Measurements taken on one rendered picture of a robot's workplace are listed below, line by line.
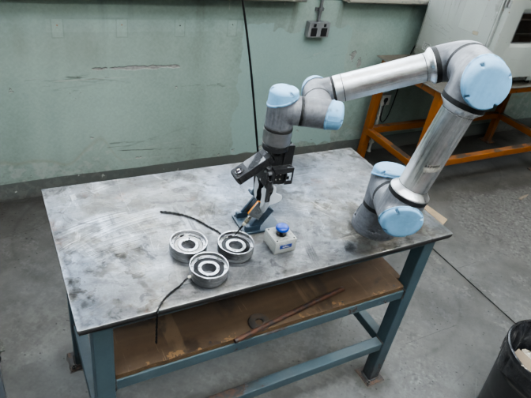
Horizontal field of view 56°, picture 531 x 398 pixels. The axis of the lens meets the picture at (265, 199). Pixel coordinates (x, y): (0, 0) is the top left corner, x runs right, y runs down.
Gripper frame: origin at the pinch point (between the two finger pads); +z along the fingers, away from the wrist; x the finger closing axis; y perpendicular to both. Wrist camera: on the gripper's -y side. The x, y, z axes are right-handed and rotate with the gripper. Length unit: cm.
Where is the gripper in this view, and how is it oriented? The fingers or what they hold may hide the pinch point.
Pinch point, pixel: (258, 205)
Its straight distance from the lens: 141.2
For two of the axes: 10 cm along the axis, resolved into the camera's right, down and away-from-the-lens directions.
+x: -4.2, -5.6, 7.2
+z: -1.3, 8.2, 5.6
